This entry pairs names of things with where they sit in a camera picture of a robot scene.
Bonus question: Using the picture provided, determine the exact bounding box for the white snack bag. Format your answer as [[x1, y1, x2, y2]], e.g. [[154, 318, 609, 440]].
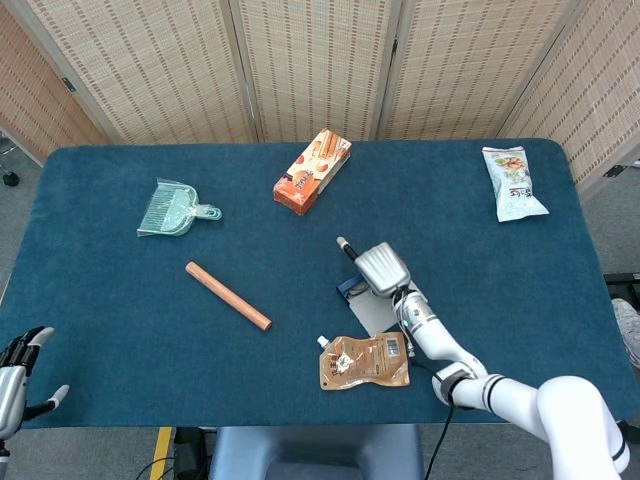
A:
[[481, 145, 550, 223]]

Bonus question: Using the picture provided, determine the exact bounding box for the grey sneaker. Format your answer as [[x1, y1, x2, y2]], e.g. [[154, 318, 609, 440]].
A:
[[610, 298, 640, 371]]

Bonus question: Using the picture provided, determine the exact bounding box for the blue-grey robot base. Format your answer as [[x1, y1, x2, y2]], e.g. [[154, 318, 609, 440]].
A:
[[207, 425, 425, 480]]

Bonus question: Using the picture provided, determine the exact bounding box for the green dustpan in plastic bag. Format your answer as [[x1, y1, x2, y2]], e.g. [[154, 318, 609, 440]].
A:
[[136, 177, 224, 239]]

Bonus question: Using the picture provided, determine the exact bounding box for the tan spout pouch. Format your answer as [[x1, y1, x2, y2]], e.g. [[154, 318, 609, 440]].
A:
[[316, 331, 412, 392]]

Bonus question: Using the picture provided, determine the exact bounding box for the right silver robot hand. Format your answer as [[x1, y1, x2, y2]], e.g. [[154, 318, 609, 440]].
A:
[[336, 236, 412, 300]]

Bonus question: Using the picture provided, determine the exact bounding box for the orange biscuit box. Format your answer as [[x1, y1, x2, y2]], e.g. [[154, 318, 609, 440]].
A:
[[272, 127, 353, 217]]

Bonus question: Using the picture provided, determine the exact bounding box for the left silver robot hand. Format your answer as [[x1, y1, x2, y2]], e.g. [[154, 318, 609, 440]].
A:
[[0, 326, 70, 441]]

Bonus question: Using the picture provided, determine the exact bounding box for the wooden rolling pin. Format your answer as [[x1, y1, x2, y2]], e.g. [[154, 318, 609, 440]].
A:
[[184, 261, 274, 332]]

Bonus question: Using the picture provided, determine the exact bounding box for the bamboo folding screen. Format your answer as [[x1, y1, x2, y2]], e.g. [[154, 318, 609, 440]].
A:
[[0, 0, 640, 201]]

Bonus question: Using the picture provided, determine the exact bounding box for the blue table cloth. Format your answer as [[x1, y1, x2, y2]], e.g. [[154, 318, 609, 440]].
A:
[[0, 138, 640, 430]]

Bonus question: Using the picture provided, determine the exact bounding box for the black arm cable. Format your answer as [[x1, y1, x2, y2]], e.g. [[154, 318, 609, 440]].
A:
[[409, 357, 459, 480]]

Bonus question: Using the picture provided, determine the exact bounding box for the black floor stand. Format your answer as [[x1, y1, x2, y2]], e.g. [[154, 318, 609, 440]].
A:
[[603, 272, 640, 301]]

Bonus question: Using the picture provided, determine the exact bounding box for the blue box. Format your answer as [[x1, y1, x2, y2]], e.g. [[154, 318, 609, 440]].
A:
[[336, 273, 416, 337]]

